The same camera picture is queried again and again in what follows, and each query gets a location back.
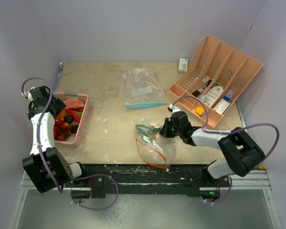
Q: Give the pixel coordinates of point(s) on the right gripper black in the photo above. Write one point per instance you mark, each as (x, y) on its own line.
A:
(165, 131)

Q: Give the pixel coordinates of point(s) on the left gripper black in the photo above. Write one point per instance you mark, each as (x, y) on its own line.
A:
(59, 105)

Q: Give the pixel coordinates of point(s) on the fake watermelon slice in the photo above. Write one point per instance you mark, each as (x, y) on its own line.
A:
(73, 103)

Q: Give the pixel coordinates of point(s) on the dark purple fake plum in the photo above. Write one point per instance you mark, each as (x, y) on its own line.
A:
(68, 119)

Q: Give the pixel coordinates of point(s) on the pink plastic basket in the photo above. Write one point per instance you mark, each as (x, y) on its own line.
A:
(77, 129)

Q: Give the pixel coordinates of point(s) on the zip bag with orange watermelon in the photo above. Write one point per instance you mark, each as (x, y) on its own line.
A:
(154, 149)

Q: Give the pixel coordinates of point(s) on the green fake cucumber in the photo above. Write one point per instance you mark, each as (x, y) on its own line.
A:
(147, 129)

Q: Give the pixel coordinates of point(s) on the zip bag with fake fruit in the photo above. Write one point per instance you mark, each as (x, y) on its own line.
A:
(141, 89)

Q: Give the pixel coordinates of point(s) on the orange fake orange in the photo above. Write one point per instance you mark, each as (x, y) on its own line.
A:
(60, 115)

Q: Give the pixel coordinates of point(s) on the red fake chili pepper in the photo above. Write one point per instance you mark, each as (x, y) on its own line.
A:
(79, 109)

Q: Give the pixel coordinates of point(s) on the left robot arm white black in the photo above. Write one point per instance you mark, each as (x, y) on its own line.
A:
(45, 166)

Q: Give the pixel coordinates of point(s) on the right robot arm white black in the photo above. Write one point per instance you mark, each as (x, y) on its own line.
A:
(241, 152)

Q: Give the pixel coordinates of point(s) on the yellow tape measure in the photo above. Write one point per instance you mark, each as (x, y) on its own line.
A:
(200, 111)

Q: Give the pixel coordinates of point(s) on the white medicine box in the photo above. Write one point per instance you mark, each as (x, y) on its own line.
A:
(221, 106)

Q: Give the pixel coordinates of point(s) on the small white green box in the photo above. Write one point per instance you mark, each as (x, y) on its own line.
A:
(183, 65)

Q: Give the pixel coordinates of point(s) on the orange desk organizer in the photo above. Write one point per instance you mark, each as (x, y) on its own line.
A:
(216, 71)

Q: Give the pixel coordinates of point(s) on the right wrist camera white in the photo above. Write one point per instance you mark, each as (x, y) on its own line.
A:
(173, 109)

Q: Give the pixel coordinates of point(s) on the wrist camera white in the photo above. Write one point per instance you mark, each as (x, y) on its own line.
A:
(27, 95)
(173, 109)

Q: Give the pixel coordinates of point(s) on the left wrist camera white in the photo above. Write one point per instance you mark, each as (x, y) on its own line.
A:
(27, 95)

